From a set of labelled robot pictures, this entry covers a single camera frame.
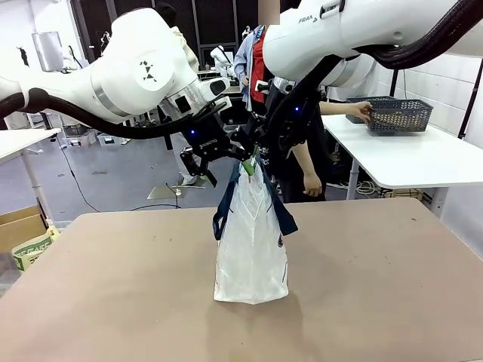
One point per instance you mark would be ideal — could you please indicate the wooden crate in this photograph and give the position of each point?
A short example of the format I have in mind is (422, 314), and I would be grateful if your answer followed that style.
(407, 193)

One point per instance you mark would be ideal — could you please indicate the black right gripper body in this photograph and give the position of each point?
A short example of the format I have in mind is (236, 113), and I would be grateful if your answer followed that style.
(290, 128)

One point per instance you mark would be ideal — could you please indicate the clear storage bin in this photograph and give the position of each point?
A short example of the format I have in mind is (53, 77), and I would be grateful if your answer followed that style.
(77, 137)

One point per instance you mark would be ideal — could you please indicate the metal floor plate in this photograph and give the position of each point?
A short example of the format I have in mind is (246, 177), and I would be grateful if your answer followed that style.
(162, 192)

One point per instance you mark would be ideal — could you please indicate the upright black stand pole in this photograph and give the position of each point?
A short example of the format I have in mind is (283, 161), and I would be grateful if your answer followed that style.
(394, 83)

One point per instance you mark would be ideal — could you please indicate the person left hand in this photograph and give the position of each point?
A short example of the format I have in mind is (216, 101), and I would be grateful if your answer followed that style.
(360, 110)

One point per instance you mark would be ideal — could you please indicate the white desk with pedestal leg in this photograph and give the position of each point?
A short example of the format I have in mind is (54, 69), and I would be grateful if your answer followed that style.
(22, 139)

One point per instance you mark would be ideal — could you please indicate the white side table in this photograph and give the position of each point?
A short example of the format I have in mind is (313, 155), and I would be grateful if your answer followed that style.
(415, 166)

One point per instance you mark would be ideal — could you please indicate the brown cardboard box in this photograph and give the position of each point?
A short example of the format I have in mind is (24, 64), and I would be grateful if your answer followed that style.
(19, 230)

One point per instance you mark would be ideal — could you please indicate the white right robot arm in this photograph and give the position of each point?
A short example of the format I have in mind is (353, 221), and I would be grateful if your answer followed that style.
(320, 37)

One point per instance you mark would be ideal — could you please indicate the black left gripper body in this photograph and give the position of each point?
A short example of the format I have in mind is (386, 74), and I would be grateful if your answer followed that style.
(207, 141)

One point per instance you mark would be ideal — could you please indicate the grey monitor screen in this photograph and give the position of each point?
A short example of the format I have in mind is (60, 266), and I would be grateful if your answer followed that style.
(47, 51)

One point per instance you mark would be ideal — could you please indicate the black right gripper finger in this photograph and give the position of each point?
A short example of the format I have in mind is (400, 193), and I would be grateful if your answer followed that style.
(256, 135)
(269, 156)

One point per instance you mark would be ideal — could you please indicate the person left forearm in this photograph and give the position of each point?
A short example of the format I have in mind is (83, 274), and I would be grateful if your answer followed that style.
(336, 108)

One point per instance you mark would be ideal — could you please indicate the person right forearm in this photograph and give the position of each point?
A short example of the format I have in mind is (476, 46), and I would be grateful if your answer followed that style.
(307, 162)

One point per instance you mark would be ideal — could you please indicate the small grey plastic basket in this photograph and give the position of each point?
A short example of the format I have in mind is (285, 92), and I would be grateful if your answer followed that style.
(354, 102)

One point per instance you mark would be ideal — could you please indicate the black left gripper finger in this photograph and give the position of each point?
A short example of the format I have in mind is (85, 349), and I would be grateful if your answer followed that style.
(241, 145)
(196, 162)

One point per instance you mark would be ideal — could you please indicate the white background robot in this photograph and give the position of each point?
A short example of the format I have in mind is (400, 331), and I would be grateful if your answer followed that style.
(220, 54)

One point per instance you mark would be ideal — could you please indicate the black tripod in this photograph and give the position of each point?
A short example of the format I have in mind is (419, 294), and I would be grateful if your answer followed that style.
(23, 56)

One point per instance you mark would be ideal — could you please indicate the person in red top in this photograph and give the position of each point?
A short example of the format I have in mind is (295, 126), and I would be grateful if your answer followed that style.
(243, 56)

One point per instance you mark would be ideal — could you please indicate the green and white carton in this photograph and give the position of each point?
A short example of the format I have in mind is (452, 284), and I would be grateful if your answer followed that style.
(32, 250)

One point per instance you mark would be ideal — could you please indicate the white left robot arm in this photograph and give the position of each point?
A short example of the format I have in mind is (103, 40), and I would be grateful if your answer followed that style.
(143, 56)

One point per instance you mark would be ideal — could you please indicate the slanted black stand pole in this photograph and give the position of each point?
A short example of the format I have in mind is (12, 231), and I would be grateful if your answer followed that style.
(471, 102)

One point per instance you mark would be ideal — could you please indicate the person in beige hoodie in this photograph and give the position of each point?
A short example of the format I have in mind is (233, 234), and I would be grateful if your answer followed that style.
(188, 53)

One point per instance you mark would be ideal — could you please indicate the large grey plastic basket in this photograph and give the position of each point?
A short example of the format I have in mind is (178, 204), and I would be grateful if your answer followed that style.
(400, 117)

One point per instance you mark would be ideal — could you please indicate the person right hand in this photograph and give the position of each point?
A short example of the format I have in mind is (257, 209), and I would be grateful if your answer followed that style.
(313, 185)

